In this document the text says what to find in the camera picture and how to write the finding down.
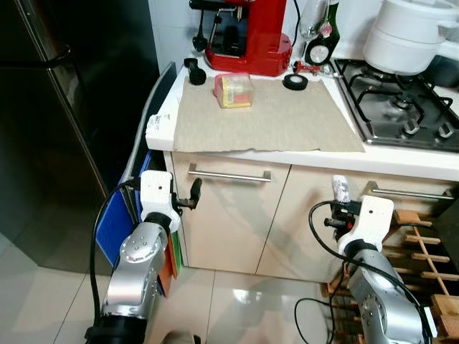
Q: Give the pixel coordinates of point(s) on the clear wine glass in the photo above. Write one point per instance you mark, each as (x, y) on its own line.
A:
(313, 18)

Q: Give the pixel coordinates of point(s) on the tall black fridge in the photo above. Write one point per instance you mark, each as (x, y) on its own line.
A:
(64, 107)

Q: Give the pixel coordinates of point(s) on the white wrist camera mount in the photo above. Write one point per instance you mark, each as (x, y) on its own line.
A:
(373, 222)
(156, 195)

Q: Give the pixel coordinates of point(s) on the small red metal tool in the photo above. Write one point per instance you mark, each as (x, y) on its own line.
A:
(308, 68)

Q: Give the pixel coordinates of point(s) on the beige linen counter cloth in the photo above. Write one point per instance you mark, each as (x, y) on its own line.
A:
(265, 122)

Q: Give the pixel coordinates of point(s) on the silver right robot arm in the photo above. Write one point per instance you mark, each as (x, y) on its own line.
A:
(387, 301)

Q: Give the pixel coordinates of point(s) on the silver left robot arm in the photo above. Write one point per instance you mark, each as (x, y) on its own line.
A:
(136, 272)

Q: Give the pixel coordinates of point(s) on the green cutting board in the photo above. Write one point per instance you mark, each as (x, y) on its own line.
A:
(177, 251)

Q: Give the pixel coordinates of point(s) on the cream kitchen cabinet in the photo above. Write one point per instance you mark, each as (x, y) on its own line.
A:
(237, 222)

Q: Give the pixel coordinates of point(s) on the black tape roll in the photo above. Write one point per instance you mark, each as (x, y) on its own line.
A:
(287, 82)

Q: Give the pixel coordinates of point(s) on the white cooking pot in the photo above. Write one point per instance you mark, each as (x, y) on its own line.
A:
(409, 36)

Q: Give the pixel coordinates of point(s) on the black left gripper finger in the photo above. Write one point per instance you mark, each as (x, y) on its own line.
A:
(195, 190)

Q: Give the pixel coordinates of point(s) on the blue cutting board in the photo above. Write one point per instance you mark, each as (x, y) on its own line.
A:
(115, 226)

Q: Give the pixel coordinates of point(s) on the grey robot left foot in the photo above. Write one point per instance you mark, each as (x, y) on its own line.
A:
(179, 338)

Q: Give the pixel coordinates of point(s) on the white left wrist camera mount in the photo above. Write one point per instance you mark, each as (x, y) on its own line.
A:
(156, 195)

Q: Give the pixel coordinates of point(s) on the wooden slatted rack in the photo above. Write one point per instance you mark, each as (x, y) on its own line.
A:
(423, 265)

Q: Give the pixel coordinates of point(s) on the red coffee machine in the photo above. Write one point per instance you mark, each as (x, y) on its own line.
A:
(247, 43)

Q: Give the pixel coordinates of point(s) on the black round dial timer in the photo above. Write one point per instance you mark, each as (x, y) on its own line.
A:
(319, 51)

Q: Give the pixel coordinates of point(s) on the steel gas hob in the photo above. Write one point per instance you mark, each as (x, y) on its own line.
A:
(401, 107)

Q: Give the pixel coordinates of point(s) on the dark wine bottle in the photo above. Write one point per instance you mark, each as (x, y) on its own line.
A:
(333, 14)

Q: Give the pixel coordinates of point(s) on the small clear plastic bottle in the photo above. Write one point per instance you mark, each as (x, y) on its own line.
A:
(341, 188)

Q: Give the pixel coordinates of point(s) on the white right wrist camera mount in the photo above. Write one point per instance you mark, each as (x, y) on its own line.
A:
(373, 222)

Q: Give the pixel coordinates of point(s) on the orange cutting board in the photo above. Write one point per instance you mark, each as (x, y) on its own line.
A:
(166, 269)

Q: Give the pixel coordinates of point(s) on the black coffee tamper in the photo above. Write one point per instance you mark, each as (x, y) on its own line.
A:
(195, 74)

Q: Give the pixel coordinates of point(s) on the white paper label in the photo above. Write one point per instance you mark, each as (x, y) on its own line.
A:
(161, 127)

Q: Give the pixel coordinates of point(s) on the dark cooking pot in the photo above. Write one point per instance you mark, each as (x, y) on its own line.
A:
(445, 72)

